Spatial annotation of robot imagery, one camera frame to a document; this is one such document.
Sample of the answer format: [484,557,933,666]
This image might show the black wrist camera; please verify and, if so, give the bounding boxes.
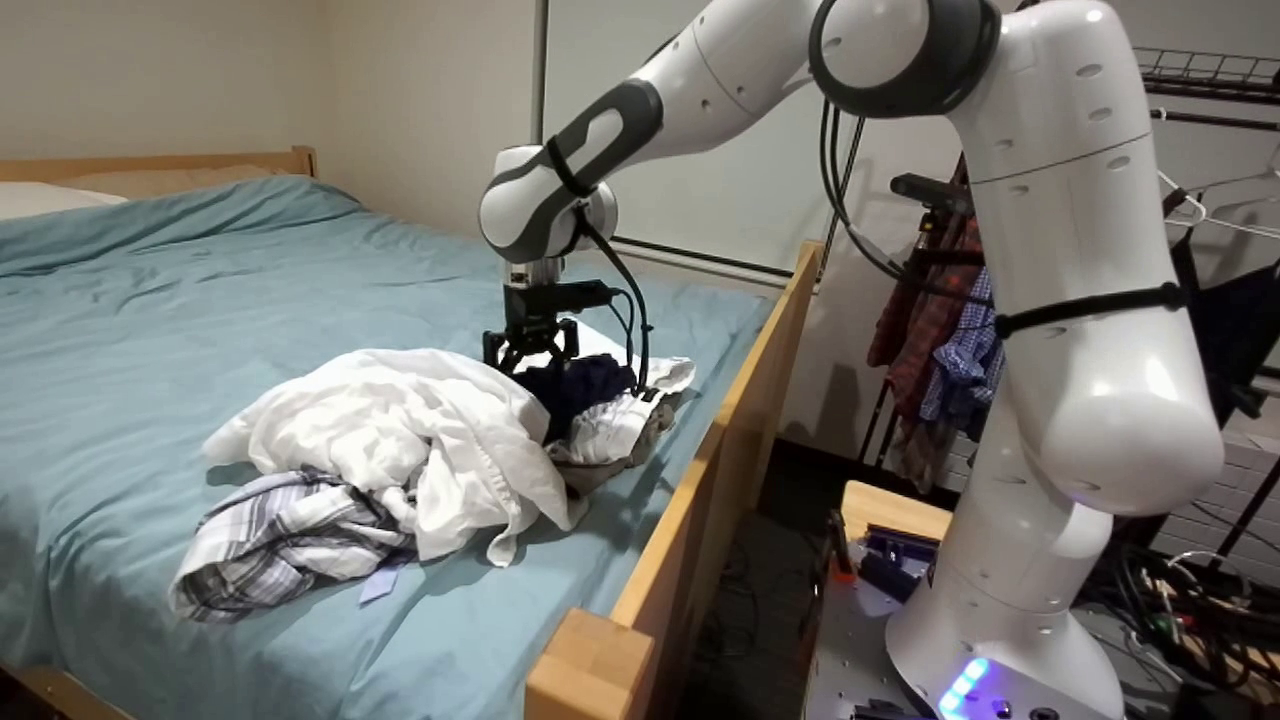
[533,278,615,316]

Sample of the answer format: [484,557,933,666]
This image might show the plaid checked cloth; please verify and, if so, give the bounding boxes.
[170,469,416,629]

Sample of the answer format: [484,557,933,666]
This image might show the white clothes hanger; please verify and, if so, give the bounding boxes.
[1156,170,1280,247]

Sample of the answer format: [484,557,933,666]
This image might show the tangled floor cables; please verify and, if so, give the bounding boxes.
[1106,544,1280,706]

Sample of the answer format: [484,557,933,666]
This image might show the blue hanging garment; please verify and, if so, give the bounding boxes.
[918,273,1010,432]

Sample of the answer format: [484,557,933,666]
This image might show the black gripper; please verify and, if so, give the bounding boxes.
[482,280,585,377]

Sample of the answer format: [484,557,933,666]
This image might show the white perforated robot table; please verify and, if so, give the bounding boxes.
[795,573,935,720]

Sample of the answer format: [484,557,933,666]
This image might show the light wooden block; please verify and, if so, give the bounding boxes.
[836,476,956,552]

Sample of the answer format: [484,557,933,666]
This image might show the white pillow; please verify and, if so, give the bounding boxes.
[0,178,132,226]

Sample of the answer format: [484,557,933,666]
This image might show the bed with blue sheet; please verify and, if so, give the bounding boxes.
[0,178,780,720]

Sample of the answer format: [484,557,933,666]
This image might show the black electronics box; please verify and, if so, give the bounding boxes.
[852,526,935,606]

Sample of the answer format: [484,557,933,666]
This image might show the black wire shelf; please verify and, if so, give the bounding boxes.
[1134,46,1280,110]

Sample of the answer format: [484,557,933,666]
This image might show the dark garment on rack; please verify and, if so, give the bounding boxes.
[1182,258,1280,419]

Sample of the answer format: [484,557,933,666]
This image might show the white shorts with grey trim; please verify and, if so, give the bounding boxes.
[537,348,700,502]

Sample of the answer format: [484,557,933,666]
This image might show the crumpled white shirt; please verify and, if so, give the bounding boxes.
[197,343,576,573]

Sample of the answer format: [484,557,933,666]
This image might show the black cloth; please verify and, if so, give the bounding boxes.
[511,352,640,444]

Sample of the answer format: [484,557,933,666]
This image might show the small blue paper tag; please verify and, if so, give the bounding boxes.
[352,570,404,612]

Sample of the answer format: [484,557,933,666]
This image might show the red plaid hanging garment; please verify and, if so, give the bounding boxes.
[863,196,987,412]

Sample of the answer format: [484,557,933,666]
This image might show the wooden bed frame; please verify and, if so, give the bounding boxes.
[0,140,830,720]

